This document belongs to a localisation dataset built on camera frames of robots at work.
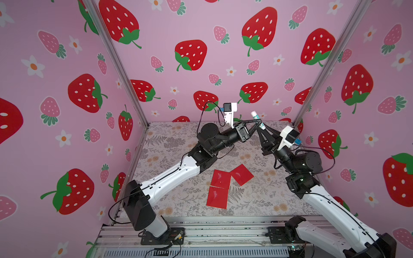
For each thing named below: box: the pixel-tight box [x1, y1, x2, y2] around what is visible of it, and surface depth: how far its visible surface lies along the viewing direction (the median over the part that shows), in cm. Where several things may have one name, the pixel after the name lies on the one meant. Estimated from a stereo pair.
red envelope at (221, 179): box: [210, 169, 232, 190], surface depth 95 cm
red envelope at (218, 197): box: [206, 185, 230, 210], surface depth 88 cm
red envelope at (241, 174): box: [229, 163, 254, 186], surface depth 97 cm
